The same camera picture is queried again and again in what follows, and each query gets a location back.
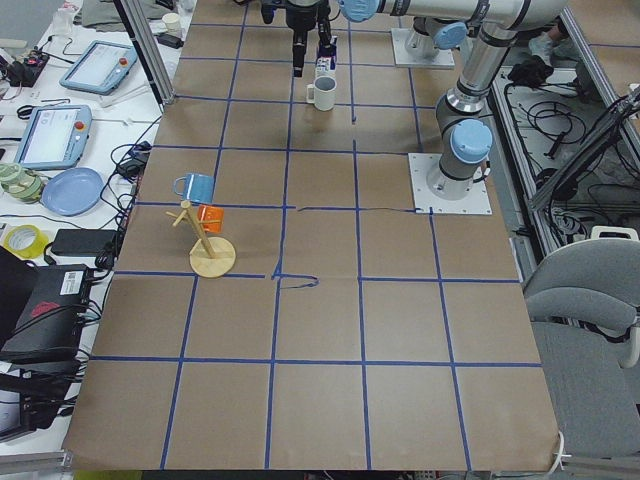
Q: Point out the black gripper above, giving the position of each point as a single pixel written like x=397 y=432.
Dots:
x=306 y=16

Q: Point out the blue white milk carton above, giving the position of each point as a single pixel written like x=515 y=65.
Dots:
x=326 y=56

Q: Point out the white ceramic mug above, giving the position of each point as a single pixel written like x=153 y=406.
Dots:
x=321 y=93

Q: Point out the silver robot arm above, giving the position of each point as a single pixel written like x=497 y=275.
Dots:
x=511 y=15
x=466 y=140

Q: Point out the paper cup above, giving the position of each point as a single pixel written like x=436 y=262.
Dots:
x=172 y=22

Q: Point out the blue mug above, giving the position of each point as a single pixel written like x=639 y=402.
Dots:
x=195 y=187

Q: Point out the orange mug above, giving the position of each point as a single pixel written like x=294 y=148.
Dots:
x=210 y=218

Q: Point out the upper teach pendant tablet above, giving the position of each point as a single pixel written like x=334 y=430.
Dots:
x=101 y=68

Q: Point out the teach pendant tablet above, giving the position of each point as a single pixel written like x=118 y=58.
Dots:
x=101 y=68
x=55 y=137

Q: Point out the wooden mug tree stand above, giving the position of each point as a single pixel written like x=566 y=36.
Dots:
x=211 y=256

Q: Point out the lower teach pendant tablet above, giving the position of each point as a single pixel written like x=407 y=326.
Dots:
x=55 y=137

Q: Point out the blue plate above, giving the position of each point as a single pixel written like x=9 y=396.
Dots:
x=72 y=192

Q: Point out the black power adapter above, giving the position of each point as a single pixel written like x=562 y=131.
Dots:
x=81 y=242

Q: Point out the green tape rolls stack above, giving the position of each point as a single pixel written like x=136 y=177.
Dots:
x=21 y=183

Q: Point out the yellow tape roll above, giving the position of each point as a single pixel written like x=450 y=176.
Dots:
x=26 y=241

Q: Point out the grey office chair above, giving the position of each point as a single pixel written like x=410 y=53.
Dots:
x=583 y=300

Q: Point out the black computer box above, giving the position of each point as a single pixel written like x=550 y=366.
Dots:
x=41 y=319

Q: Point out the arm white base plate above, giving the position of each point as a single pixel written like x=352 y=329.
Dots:
x=434 y=193
x=415 y=50

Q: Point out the aluminium frame post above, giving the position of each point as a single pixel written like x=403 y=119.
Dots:
x=132 y=16

